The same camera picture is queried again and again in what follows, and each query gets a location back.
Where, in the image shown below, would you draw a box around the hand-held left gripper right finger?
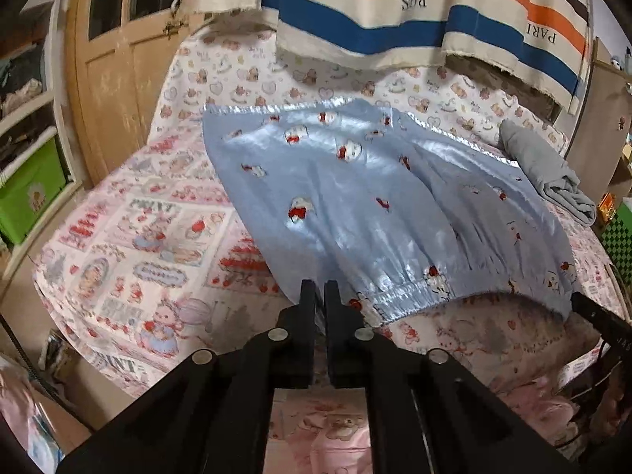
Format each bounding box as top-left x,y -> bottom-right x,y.
324,279 -> 579,474

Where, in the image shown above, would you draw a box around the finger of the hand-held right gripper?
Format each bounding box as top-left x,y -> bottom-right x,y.
570,291 -> 632,357

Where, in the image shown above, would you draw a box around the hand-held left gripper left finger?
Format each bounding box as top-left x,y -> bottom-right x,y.
56,279 -> 318,474

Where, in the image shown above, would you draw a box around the light blue cat-print pants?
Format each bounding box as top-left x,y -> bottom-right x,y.
201,98 -> 577,329

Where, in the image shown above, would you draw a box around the green checkered box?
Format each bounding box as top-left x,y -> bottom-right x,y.
599,196 -> 632,271

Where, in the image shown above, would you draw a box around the pink bear print cloth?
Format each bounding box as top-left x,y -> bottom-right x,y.
267,374 -> 596,474

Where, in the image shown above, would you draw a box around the grey folded cloth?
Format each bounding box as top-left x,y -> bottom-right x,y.
498,118 -> 598,228

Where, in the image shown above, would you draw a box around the patchwork strawberry print bed sheet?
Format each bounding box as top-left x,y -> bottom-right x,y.
32,128 -> 628,401

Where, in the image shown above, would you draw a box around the wooden cabinet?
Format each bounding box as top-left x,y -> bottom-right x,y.
564,37 -> 632,230

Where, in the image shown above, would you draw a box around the bear and heart print sheet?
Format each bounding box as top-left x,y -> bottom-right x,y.
148,24 -> 571,159

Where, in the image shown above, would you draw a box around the wooden door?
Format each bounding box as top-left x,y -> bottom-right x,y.
64,0 -> 211,188

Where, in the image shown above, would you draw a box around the striped hanging blanket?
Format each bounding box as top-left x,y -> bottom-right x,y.
190,0 -> 593,115

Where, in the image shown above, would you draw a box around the green storage box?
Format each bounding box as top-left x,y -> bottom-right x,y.
0,137 -> 68,246

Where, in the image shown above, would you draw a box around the metal door latch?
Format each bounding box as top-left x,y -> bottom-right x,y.
165,0 -> 192,39

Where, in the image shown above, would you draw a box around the white shelf unit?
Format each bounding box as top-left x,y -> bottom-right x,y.
0,0 -> 86,267

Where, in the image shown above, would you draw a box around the black cable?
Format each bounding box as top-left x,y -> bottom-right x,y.
0,315 -> 97,431

